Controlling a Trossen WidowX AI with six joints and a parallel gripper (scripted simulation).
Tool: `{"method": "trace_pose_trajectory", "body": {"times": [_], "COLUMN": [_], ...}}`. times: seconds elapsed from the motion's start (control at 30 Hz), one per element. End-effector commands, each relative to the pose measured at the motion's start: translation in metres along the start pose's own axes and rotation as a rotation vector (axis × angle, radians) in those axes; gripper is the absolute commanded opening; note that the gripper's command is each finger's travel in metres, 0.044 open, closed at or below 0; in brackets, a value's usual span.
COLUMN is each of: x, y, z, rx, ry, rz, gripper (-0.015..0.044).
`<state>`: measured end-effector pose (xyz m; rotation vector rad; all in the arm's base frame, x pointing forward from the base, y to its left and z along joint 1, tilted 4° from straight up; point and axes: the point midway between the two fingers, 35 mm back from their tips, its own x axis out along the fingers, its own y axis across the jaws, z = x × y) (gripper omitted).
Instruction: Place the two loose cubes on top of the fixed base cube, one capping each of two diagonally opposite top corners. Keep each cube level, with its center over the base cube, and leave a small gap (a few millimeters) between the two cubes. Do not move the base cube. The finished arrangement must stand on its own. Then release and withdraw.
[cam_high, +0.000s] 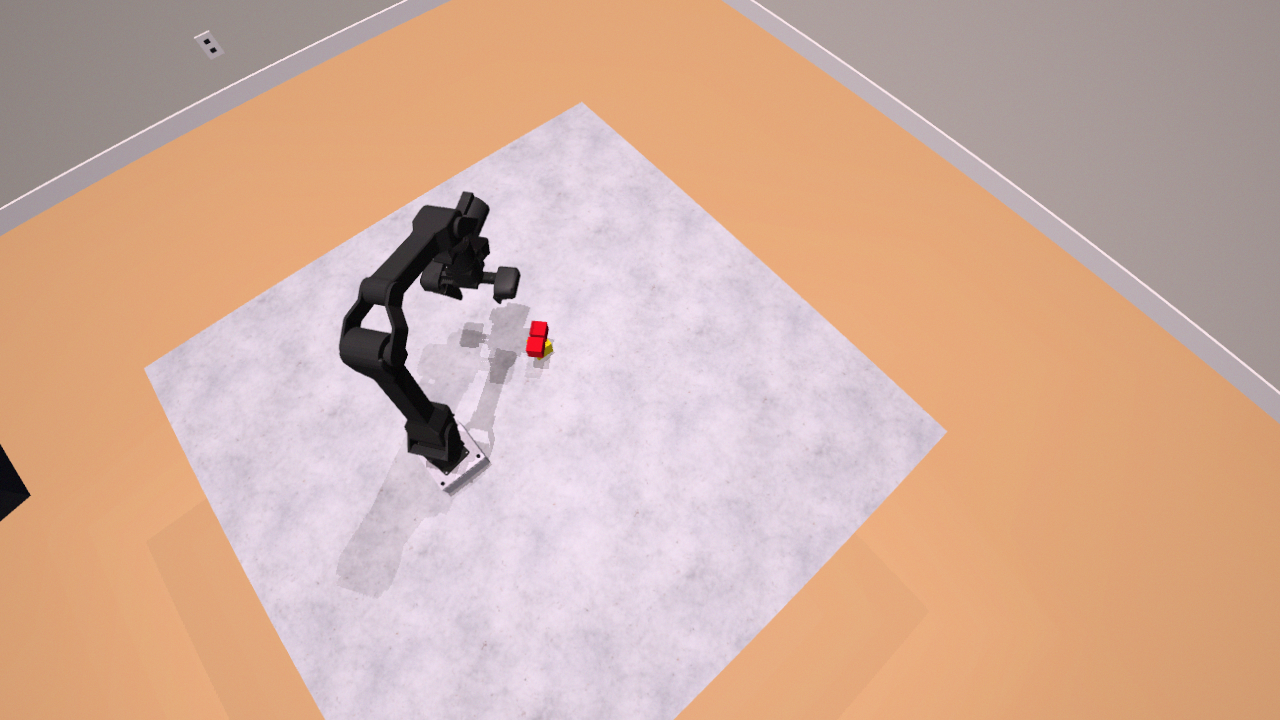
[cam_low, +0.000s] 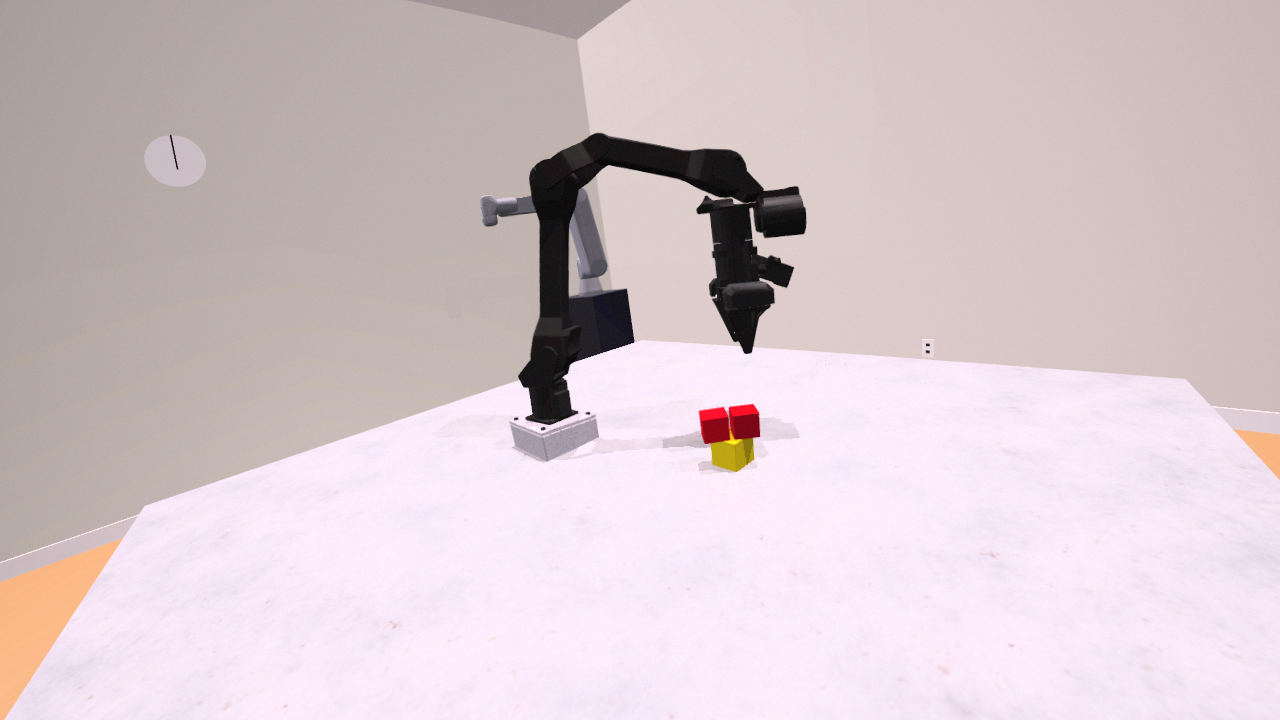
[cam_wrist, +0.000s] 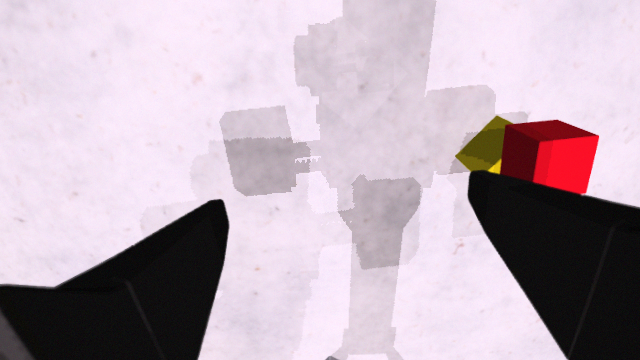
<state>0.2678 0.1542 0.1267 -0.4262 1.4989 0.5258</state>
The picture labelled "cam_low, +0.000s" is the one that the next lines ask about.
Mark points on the yellow cube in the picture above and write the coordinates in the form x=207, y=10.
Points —
x=732, y=455

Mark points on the red cube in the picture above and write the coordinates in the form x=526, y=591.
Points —
x=714, y=425
x=744, y=421

